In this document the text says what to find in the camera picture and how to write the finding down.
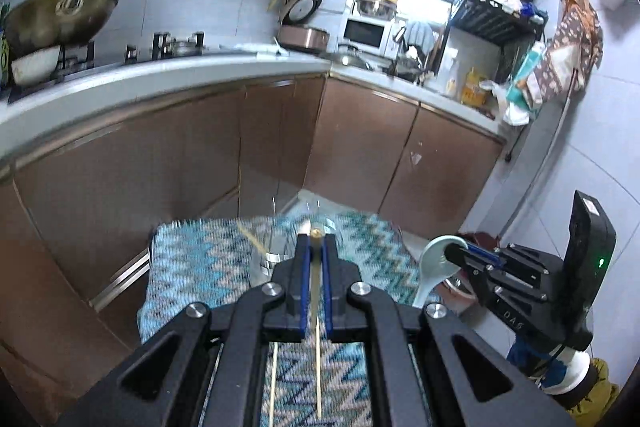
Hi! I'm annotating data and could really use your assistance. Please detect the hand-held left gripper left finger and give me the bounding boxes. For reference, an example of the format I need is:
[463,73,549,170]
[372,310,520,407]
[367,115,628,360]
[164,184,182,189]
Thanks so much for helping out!
[52,234,315,427]

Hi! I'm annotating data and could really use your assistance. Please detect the zigzag patterned table mat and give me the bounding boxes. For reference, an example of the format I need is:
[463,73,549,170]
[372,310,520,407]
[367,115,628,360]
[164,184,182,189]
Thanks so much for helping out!
[137,209,443,427]

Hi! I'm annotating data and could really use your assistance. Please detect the white microwave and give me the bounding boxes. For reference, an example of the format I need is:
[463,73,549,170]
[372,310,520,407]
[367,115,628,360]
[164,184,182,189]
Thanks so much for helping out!
[341,16,393,56]

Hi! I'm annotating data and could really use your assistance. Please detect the yellow bottle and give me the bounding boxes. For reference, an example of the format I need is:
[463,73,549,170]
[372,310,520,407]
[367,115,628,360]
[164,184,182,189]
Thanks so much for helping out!
[460,67,488,108]

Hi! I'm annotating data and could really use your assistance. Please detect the glass pot lid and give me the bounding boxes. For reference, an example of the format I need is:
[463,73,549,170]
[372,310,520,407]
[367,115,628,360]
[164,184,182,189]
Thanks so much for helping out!
[327,47,373,70]

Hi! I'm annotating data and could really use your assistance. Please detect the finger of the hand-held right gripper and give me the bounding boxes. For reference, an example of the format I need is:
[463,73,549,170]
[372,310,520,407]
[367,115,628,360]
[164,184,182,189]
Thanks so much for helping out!
[462,263,503,308]
[444,242,506,267]

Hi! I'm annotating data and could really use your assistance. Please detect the stacked metal bowls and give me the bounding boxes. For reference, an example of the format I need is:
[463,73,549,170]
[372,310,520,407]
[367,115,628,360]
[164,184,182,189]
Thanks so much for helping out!
[357,0,401,18]

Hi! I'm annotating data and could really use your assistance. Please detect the black gas stove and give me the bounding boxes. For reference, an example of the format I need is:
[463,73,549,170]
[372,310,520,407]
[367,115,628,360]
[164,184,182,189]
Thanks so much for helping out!
[7,32,211,102]

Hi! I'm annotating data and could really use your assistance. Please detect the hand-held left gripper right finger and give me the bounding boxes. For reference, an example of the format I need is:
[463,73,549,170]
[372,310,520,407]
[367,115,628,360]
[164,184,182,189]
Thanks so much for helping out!
[320,234,578,427]

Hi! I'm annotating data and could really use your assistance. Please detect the grey hanging towel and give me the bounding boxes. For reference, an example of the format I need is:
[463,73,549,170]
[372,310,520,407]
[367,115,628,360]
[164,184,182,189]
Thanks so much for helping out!
[402,21,436,52]

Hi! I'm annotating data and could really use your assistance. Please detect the black pan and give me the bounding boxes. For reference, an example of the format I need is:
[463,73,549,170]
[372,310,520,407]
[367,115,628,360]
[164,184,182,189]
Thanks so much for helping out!
[390,52,426,80]

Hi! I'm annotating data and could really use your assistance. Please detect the slim bamboo chopstick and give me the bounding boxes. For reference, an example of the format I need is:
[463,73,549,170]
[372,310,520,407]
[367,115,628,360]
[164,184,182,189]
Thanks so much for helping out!
[267,342,279,427]
[310,229,323,419]
[237,219,273,258]

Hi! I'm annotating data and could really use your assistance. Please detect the white bowl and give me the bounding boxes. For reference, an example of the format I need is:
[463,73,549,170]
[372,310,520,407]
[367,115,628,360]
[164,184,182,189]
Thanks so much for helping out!
[10,46,63,88]

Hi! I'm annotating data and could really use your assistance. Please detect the white cloth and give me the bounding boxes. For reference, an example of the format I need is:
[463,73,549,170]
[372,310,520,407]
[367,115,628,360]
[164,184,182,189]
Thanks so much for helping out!
[235,42,291,58]

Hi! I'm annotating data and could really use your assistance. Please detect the clear glass cup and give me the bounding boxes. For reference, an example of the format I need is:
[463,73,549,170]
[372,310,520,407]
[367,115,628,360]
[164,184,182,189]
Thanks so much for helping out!
[252,197,341,288]

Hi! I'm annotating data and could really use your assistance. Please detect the brown rice cooker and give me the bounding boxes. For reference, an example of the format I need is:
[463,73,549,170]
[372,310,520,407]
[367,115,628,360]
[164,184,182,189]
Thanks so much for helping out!
[277,0,331,55]

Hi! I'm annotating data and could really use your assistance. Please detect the white countertop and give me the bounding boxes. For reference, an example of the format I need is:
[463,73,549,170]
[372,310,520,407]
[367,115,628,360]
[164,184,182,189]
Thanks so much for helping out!
[0,52,508,178]

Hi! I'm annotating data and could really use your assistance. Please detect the white bottle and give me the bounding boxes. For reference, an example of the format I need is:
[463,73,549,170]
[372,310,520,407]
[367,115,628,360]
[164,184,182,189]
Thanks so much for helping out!
[444,57,461,98]

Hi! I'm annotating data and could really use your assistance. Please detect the light blue ceramic spoon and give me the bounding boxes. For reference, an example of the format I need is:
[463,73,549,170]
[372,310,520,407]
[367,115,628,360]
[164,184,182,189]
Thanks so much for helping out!
[412,235,468,308]

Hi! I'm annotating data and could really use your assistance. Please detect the dark red stool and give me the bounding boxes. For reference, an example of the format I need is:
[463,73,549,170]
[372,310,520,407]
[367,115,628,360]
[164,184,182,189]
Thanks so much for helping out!
[457,231,501,253]

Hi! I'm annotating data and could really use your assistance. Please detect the brown floral apron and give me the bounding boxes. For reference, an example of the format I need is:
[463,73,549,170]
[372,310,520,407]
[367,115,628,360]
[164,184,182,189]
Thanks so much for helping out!
[525,0,603,105]

